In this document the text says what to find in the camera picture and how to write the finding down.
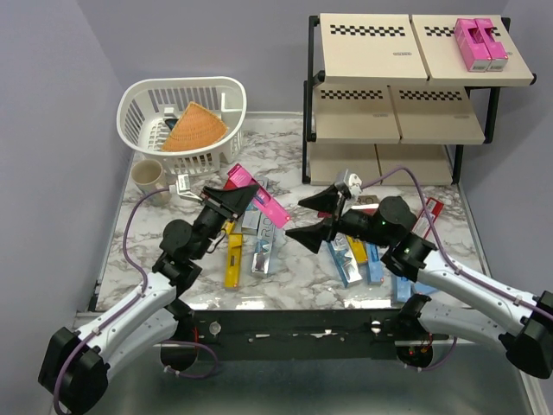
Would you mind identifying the light blue toothpaste box centre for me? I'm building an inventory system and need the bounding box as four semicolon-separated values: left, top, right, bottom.
365;243;384;285

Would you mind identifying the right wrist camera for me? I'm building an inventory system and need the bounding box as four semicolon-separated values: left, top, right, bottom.
334;169;363;200

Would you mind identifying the yellow toothpaste box lower left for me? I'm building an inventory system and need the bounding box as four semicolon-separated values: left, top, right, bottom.
224;233;243;290

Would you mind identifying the light blue toothpaste box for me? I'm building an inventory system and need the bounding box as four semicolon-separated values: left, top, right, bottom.
365;243;384;285
391;277;411;303

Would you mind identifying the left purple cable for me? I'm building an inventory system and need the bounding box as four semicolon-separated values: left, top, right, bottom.
52;186;174;415

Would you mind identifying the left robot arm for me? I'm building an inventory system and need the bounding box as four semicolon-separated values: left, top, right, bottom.
38;185;259;414

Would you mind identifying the black item in basket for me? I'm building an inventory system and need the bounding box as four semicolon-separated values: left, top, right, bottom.
163;107;179;131

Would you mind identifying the silver red toothpaste box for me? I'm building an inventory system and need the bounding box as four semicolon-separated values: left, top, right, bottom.
314;195;379;217

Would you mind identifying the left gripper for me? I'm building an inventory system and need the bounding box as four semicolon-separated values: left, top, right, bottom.
193;183;260;261

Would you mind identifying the pink toothpaste box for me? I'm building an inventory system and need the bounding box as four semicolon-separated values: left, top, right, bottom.
474;18;509;72
454;18;492;73

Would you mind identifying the yellow toothpaste box centre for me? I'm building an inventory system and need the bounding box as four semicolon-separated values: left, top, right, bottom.
346;236;368;265

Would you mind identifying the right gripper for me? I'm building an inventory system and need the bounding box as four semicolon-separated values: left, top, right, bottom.
285;182;391;253

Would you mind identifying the silver blue toothpaste box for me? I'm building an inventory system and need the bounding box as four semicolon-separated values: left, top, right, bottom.
251;214;276;275
327;234;363;288
241;195;262;235

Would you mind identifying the orange woven fan mat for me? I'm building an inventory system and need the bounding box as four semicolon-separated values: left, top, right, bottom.
161;102;227;152

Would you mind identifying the light blue toothpaste box right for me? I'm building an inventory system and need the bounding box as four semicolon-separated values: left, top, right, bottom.
391;277;411;303

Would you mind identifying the white plastic basket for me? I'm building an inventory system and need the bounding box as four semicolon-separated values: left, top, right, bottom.
117;76;247;176

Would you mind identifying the yellow toothpaste box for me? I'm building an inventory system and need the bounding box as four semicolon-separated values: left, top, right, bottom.
224;233;243;290
346;236;368;265
221;220;236;237

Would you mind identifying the yellow toothpaste box upper left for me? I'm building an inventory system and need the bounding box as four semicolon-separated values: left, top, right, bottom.
221;220;236;237

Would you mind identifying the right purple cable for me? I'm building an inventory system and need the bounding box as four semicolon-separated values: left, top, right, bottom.
361;167;539;303

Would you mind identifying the red white toothpaste box right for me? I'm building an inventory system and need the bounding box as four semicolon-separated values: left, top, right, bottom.
412;197;444;239

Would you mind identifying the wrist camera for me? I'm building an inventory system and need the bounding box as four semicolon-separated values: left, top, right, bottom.
334;169;363;200
168;174;203;203

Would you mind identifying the beige ceramic mug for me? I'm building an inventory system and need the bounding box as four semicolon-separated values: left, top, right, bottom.
130;159;171;207

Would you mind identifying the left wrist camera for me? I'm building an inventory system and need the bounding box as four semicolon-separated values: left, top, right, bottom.
168;174;203;203

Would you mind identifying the pink toothpaste box horizontal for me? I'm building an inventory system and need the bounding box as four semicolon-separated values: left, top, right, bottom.
227;163;290;229

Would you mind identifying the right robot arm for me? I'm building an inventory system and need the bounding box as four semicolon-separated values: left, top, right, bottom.
286;185;552;379

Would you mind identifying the purple cable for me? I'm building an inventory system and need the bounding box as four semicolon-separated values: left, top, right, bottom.
52;186;174;415
361;167;539;303

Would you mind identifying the black three-tier shelf rack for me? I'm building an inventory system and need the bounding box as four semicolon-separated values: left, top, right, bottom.
302;13;536;185

